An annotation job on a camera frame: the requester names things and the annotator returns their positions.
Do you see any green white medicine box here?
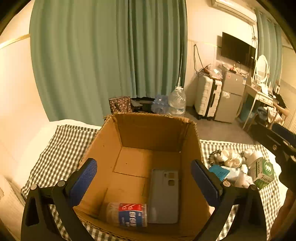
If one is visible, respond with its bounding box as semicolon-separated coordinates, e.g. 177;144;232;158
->
248;157;275;190

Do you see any blue card packet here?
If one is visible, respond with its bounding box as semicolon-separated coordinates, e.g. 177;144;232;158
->
208;165;230;181

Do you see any wooden chair with clothes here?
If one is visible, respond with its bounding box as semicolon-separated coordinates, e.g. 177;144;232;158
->
256;102;290;130

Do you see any white plastic bottle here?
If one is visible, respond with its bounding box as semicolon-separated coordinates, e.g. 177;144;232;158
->
242;149;263;167

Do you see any white dressing table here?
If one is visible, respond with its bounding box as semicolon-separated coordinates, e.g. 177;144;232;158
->
241;83;280;132

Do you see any small silver fridge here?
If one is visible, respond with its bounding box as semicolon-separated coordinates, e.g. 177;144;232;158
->
215;70;246;123

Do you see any oval white vanity mirror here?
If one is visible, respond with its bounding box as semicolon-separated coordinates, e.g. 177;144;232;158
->
253;55;270;84

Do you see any clear jar blue label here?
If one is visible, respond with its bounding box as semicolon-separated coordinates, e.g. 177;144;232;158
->
106;202;147;227

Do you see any grey phone case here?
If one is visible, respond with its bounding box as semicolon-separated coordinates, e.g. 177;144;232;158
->
147;169;179;224

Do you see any white hard-shell suitcase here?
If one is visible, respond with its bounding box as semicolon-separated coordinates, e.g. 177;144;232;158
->
194;75;222;118

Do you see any green window curtain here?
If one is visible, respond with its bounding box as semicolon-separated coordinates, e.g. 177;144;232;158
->
255;9;282;88

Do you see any brown cardboard box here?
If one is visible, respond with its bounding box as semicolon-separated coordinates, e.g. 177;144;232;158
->
74;113;210;240

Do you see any large clear water jug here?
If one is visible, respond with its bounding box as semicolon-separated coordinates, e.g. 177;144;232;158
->
168;86;186;116

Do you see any pack of water bottles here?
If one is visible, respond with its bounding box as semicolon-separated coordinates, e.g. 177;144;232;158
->
151;94;169;114

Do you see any white air conditioner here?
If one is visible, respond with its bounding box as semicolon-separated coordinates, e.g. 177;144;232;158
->
211;0;257;25

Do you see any patterned brown bag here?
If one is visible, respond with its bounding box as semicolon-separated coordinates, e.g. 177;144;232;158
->
109;96;132;114

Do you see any large green curtain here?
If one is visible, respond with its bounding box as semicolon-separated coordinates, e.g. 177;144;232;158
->
30;1;188;126

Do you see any black wall television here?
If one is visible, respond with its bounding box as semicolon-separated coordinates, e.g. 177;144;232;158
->
221;32;255;69

